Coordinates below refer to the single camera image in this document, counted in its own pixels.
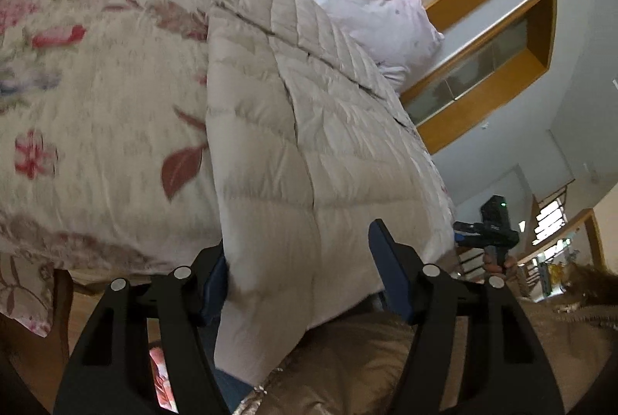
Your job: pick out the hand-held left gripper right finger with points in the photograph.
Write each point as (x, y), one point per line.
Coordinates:
(388, 270)

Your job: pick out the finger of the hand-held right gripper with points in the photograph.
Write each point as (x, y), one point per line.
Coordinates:
(466, 227)
(468, 241)

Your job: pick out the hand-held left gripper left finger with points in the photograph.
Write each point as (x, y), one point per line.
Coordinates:
(216, 282)

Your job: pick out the cream quilted down jacket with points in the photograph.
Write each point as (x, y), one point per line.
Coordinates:
(289, 130)

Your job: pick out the person's right hand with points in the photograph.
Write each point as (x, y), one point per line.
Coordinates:
(491, 268)

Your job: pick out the wooden stair railing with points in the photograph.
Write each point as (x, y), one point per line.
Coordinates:
(565, 236)

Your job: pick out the wooden framed window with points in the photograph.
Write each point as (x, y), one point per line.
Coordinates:
(483, 72)

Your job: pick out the floral bedspread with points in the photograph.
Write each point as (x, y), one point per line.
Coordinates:
(96, 82)

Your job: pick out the pink tree print pillow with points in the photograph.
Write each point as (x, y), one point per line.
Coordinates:
(376, 0)

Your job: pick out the wooden bed frame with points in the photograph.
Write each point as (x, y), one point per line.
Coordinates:
(62, 313)

